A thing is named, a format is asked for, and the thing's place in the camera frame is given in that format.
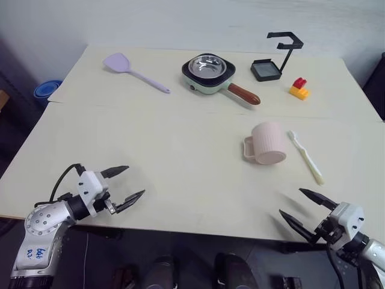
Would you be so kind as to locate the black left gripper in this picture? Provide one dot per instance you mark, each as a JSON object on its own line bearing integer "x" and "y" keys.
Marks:
{"x": 102, "y": 203}

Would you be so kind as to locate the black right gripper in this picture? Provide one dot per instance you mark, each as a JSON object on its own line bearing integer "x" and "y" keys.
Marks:
{"x": 331, "y": 233}

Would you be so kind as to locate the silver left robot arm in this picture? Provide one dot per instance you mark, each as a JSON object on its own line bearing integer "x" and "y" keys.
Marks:
{"x": 39, "y": 228}

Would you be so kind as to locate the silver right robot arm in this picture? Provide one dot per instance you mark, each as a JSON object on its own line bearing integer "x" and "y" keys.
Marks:
{"x": 373, "y": 256}

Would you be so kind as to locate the cream toothbrush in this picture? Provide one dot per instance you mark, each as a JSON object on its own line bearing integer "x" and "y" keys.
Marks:
{"x": 305, "y": 155}

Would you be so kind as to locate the pink ribbed cup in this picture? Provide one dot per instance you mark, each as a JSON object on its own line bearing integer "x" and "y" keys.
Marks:
{"x": 267, "y": 144}

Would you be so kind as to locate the yellow toy building block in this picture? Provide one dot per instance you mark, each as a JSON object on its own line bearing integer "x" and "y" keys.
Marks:
{"x": 300, "y": 92}

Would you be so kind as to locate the purple silicone spatula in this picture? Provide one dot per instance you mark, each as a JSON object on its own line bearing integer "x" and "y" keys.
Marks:
{"x": 118, "y": 64}

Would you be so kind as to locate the blue stacked plastic basins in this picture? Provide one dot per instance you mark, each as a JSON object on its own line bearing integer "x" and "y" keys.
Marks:
{"x": 45, "y": 90}

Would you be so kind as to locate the red toy building block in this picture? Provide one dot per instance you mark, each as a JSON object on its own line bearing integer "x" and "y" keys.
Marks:
{"x": 300, "y": 82}

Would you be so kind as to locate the green electric frying pan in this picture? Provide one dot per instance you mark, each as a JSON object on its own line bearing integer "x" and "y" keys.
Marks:
{"x": 207, "y": 73}

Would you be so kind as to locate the black metal stand with tray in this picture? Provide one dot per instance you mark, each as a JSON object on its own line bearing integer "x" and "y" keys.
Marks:
{"x": 266, "y": 70}

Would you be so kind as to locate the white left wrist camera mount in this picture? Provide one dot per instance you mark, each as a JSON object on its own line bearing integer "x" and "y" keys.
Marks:
{"x": 88, "y": 185}

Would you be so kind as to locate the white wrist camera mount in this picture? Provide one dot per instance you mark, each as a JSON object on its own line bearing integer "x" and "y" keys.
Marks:
{"x": 88, "y": 185}
{"x": 349, "y": 218}

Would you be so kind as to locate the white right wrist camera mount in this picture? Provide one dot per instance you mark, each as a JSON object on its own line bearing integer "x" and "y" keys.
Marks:
{"x": 349, "y": 218}

